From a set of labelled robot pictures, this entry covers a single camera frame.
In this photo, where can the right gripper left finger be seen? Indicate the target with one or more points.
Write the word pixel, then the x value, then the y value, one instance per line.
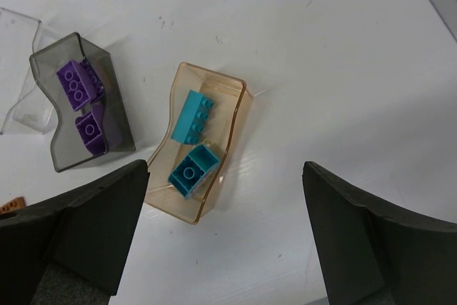
pixel 72 248

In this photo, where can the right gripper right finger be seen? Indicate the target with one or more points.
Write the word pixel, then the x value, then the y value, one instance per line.
pixel 372 251

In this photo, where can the orange lego brick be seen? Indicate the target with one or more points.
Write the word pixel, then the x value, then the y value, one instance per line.
pixel 13 205

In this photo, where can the purple lego wedge piece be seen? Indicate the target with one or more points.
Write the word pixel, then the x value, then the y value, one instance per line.
pixel 90 129

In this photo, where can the teal lego brick square large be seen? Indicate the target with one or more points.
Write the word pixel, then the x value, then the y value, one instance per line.
pixel 192 171

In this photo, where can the purple lego brick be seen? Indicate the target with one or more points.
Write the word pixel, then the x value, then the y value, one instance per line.
pixel 94 78
pixel 76 84

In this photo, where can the teal lego brick long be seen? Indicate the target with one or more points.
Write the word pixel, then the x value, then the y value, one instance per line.
pixel 192 119

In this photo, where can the grey smoked plastic container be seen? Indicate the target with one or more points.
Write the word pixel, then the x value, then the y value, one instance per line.
pixel 66 147

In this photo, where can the amber plastic container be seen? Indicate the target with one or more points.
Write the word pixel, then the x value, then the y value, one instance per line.
pixel 232 102

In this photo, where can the clear plastic container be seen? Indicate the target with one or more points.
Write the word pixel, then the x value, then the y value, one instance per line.
pixel 24 107

